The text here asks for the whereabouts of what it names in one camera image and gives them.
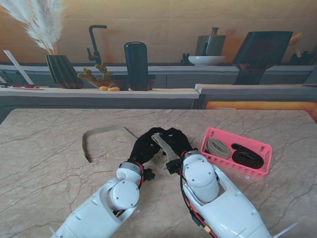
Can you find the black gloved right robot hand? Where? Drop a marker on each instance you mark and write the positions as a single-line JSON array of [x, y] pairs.
[[178, 143]]

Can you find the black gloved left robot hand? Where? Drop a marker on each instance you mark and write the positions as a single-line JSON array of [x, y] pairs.
[[143, 148]]

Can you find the beige woven belt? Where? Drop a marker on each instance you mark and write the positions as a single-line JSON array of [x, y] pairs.
[[218, 148], [168, 150]]

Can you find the dark brown belt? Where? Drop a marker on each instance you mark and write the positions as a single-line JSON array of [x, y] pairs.
[[247, 157]]

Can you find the pink plastic storage basket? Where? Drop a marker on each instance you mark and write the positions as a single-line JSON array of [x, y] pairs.
[[247, 158]]

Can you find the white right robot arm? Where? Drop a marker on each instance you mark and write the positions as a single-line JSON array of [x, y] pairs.
[[210, 186]]

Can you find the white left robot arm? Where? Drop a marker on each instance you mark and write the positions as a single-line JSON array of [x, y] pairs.
[[111, 200]]

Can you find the grey back counter cabinets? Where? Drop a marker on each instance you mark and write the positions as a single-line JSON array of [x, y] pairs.
[[178, 79]]

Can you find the orange fruit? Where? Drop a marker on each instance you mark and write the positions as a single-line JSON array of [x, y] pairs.
[[114, 89], [103, 88]]

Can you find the small black stand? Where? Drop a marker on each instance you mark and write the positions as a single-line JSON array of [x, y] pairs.
[[185, 60]]

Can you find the cactus plants in bowl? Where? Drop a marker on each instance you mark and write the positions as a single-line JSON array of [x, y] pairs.
[[104, 74]]

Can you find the tall black cylinder container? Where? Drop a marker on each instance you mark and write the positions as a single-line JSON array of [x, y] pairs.
[[136, 64]]

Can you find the raised counter orange glow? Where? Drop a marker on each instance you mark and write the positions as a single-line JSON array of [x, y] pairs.
[[247, 89]]

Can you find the white speckled bowl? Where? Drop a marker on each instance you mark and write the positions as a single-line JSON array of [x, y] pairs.
[[206, 60]]

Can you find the grey pot with lid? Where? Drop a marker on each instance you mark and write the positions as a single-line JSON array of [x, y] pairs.
[[213, 44]]

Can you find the dark ribbed vase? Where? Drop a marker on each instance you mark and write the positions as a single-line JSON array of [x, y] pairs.
[[62, 72]]

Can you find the black kitchen faucet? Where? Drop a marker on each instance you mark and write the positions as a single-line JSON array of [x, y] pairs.
[[93, 42]]

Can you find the plate with red food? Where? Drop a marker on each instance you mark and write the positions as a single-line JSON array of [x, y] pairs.
[[27, 87]]

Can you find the white leaning board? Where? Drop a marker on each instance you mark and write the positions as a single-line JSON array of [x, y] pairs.
[[17, 65]]

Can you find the white pampas grass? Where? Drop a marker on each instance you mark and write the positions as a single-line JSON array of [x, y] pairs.
[[47, 32]]

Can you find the dark utensil holder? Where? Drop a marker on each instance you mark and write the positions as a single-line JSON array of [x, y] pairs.
[[304, 59]]

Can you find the wooden kitchen utensils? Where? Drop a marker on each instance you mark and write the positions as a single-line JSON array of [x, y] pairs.
[[296, 41]]

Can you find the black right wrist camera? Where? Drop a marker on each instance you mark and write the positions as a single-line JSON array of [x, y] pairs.
[[173, 166]]

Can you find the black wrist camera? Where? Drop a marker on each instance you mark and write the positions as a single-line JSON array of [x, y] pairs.
[[148, 174], [173, 166]]

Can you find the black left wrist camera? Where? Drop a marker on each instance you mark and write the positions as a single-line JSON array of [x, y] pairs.
[[148, 174]]

